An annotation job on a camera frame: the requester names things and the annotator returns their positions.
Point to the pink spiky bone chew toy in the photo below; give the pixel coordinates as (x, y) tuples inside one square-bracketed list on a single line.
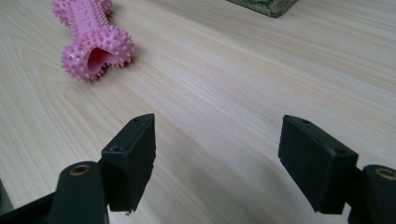
[(93, 40)]

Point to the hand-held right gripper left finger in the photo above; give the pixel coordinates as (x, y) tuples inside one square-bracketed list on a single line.
[(129, 165)]

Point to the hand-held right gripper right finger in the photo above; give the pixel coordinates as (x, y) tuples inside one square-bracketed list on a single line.
[(317, 165)]

